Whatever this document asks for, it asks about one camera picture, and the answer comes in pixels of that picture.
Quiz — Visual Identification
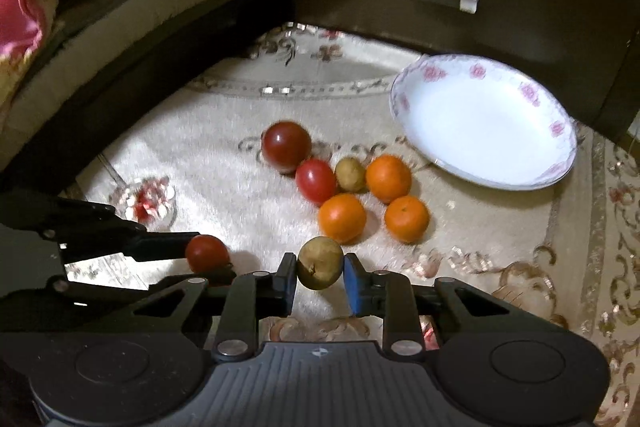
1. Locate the small brown kiwi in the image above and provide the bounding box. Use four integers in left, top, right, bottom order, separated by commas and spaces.
334, 156, 366, 193

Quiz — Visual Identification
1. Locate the beige mattress cushion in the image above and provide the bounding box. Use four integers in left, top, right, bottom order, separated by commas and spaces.
1, 0, 218, 167

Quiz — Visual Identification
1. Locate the large dark red tomato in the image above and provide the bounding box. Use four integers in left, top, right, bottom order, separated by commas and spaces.
262, 120, 311, 174

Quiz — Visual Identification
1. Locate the orange tangerine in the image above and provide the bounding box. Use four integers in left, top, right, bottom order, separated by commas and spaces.
366, 154, 412, 204
384, 195, 431, 244
318, 194, 368, 244

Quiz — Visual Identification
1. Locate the white floral plate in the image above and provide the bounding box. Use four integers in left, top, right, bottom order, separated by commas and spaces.
390, 54, 577, 191

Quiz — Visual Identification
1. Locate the medium red tomato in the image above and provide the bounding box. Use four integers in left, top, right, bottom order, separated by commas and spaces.
295, 158, 337, 206

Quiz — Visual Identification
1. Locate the small red tomato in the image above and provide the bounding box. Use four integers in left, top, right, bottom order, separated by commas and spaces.
186, 235, 231, 273

